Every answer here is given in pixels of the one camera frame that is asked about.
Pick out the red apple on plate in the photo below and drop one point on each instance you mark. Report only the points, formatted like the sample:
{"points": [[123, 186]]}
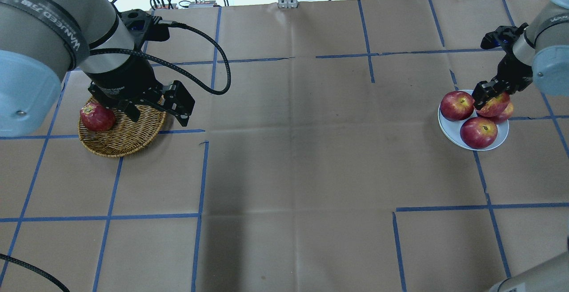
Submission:
{"points": [[478, 132], [457, 105], [504, 115]]}

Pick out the dark red apple in basket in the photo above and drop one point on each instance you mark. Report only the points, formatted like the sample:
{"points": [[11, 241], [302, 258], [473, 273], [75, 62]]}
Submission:
{"points": [[96, 117]]}

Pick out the red apple on plate left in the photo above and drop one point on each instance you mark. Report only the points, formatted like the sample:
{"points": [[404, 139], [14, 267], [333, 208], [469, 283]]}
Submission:
{"points": [[457, 105]]}

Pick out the red yellow apple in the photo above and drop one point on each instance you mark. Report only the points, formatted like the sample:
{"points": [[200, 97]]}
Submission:
{"points": [[495, 106]]}

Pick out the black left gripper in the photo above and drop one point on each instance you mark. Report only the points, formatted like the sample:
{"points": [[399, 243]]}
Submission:
{"points": [[125, 78]]}

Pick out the woven wicker basket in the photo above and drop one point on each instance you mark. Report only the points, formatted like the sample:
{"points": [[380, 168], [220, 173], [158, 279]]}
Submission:
{"points": [[125, 137]]}

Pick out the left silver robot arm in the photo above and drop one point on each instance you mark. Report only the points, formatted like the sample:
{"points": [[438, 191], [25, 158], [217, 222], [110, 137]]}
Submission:
{"points": [[41, 40]]}

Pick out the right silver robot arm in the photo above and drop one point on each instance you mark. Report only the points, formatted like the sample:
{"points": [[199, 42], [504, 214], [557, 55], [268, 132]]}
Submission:
{"points": [[535, 53]]}

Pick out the red apple on plate front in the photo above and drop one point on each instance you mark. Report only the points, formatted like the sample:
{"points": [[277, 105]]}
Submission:
{"points": [[478, 132]]}

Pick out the light blue plate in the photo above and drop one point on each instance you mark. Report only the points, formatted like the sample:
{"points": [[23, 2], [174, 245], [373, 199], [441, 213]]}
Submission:
{"points": [[451, 130]]}

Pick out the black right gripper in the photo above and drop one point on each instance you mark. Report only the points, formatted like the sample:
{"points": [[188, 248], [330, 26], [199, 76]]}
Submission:
{"points": [[511, 72]]}

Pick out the red apple on plate right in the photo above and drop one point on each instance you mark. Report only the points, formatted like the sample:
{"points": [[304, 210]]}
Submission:
{"points": [[504, 115]]}

